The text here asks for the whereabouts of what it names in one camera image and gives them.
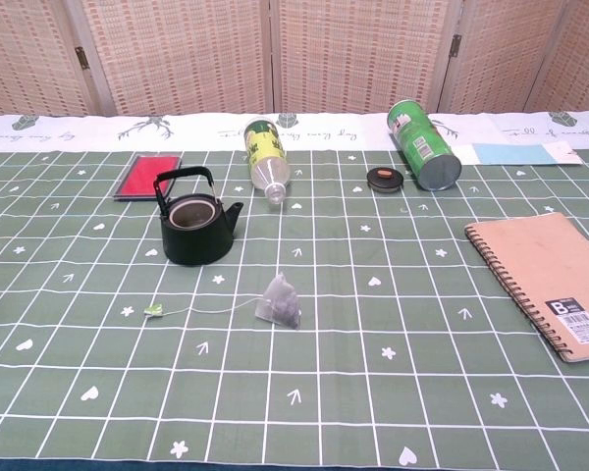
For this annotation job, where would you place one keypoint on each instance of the red ink pad tray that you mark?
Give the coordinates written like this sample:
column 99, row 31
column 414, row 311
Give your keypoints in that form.
column 144, row 179

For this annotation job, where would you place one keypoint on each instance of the clear plastic bottle yellow label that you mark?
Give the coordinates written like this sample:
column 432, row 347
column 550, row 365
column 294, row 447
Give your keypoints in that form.
column 267, row 157

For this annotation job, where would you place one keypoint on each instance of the black cast iron teapot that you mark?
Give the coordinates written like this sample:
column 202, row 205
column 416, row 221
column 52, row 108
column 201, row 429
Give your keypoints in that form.
column 196, row 230

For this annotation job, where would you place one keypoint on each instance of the green grid tablecloth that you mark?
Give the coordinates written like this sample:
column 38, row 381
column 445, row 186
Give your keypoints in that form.
column 294, row 319

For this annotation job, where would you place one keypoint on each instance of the woven bamboo folding screen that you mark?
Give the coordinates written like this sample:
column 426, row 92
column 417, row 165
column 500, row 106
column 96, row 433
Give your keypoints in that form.
column 294, row 54

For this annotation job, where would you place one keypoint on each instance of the grey pyramid tea bag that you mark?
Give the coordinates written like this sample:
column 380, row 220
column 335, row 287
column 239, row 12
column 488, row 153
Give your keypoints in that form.
column 279, row 304

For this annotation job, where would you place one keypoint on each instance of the brown spiral notebook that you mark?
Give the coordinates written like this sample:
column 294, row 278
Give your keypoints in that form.
column 550, row 279

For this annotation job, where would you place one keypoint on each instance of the small black round lid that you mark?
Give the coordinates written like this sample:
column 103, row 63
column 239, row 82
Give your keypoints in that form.
column 385, row 179

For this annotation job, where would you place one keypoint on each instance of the green cylindrical chip can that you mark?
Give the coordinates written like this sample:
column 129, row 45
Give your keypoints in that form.
column 422, row 147

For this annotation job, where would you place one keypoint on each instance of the light blue paper card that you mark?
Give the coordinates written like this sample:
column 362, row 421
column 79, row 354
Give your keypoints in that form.
column 513, row 153

